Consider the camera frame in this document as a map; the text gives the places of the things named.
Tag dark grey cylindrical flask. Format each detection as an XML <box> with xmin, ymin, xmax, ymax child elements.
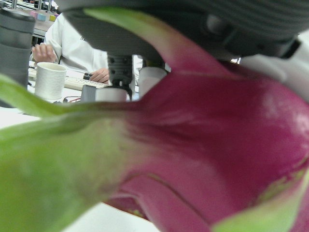
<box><xmin>0</xmin><ymin>8</ymin><xmax>36</xmax><ymax>89</ymax></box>

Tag pink dragon fruit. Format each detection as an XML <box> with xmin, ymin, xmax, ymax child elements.
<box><xmin>0</xmin><ymin>7</ymin><xmax>309</xmax><ymax>232</ymax></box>

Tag small grey box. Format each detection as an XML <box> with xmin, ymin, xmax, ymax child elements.
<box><xmin>80</xmin><ymin>84</ymin><xmax>98</xmax><ymax>102</ymax></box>

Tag white textured cup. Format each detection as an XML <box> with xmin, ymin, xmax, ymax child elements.
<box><xmin>34</xmin><ymin>61</ymin><xmax>68</xmax><ymax>101</ymax></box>

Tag bystander hand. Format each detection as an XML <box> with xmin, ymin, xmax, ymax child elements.
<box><xmin>88</xmin><ymin>68</ymin><xmax>111</xmax><ymax>84</ymax></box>
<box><xmin>31</xmin><ymin>43</ymin><xmax>57</xmax><ymax>64</ymax></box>

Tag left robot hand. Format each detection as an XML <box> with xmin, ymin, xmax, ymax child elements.
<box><xmin>57</xmin><ymin>0</ymin><xmax>309</xmax><ymax>103</ymax></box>

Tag white keyboard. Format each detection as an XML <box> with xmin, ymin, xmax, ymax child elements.
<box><xmin>64</xmin><ymin>75</ymin><xmax>110</xmax><ymax>91</ymax></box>

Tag person in white shirt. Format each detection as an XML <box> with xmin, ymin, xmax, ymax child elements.
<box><xmin>44</xmin><ymin>13</ymin><xmax>143</xmax><ymax>94</ymax></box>

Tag pastel coloured boxes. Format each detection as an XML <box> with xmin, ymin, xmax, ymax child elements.
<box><xmin>29</xmin><ymin>10</ymin><xmax>60</xmax><ymax>23</ymax></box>

